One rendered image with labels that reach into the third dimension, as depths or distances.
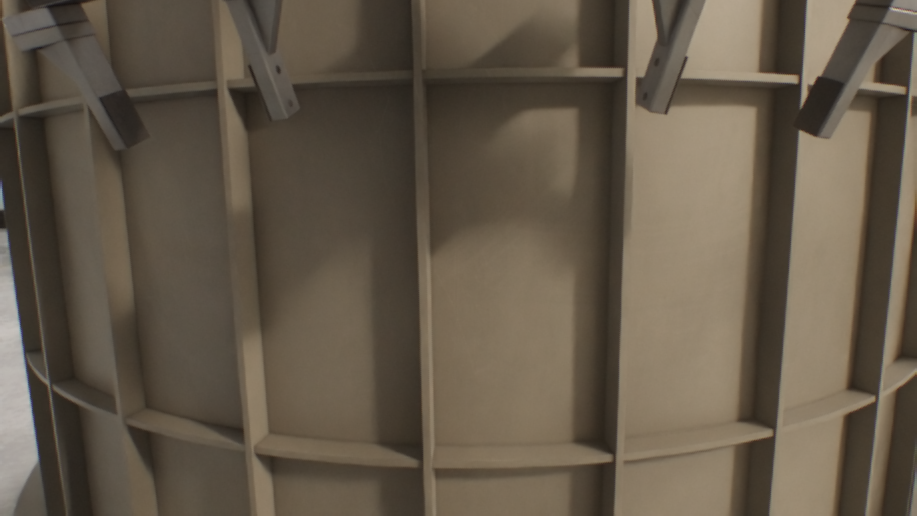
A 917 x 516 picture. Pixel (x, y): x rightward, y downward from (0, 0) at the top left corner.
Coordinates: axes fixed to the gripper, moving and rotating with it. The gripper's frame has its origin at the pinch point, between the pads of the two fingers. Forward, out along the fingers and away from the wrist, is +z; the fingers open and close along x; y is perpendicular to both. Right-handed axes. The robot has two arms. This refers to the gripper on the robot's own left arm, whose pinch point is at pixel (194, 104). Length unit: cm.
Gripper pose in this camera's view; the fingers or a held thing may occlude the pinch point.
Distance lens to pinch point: 40.5
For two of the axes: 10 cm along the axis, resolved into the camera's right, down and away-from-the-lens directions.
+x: -9.8, 1.3, 1.6
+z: 1.9, 8.6, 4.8
